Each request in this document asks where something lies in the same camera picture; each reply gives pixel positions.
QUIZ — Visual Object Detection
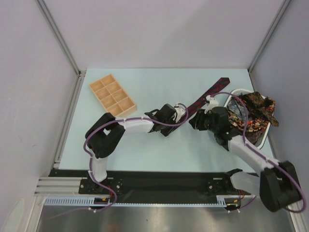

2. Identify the red navy striped tie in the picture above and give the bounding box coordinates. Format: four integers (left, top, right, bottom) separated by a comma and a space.
188, 77, 230, 117

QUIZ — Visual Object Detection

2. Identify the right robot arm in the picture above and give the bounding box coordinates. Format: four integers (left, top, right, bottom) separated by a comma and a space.
189, 106, 306, 212

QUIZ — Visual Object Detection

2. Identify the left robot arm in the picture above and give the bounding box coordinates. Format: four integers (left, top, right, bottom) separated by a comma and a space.
83, 103, 189, 193

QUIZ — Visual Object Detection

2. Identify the grey blue tie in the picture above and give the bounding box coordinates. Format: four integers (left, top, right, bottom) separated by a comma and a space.
227, 99, 246, 116

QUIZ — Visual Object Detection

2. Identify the white laundry basket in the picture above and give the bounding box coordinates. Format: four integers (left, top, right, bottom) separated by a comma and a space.
224, 88, 271, 149

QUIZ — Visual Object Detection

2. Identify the red floral patterned tie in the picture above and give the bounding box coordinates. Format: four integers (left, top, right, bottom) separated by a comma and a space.
228, 110, 269, 132

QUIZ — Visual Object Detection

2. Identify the wooden compartment tray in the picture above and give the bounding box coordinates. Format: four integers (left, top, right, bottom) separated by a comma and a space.
89, 74, 137, 117

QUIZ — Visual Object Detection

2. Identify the dark paisley tie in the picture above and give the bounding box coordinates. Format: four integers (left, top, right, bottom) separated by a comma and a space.
238, 91, 279, 127

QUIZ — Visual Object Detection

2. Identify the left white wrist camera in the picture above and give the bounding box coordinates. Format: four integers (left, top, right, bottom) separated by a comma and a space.
173, 103, 186, 123

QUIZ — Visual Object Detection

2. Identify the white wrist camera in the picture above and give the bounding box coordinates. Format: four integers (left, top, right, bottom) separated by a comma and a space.
173, 103, 186, 123
204, 95, 219, 113

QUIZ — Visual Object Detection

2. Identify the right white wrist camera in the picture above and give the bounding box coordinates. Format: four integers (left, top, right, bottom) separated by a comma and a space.
204, 95, 219, 113

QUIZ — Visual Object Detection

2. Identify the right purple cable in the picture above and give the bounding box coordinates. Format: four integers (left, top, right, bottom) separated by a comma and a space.
207, 91, 304, 215

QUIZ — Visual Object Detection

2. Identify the purple cable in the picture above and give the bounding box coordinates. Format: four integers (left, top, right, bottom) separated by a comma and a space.
207, 91, 304, 215
83, 103, 189, 219

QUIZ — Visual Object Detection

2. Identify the grey cable duct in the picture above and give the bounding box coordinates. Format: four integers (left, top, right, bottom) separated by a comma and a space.
44, 195, 256, 208

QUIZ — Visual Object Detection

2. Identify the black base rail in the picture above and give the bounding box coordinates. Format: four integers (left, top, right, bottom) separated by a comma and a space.
49, 170, 249, 204

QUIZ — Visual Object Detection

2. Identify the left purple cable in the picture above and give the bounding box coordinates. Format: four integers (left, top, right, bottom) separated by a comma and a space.
83, 103, 189, 219

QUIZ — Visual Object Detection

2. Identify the aluminium frame post left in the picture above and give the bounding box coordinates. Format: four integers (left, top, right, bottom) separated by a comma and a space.
35, 0, 85, 77

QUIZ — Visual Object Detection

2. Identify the aluminium frame post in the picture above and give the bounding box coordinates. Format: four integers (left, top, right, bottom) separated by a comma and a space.
247, 0, 293, 74
35, 0, 85, 77

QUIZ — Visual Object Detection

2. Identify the aluminium frame post right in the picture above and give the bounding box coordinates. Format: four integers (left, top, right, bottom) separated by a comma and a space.
247, 0, 293, 74

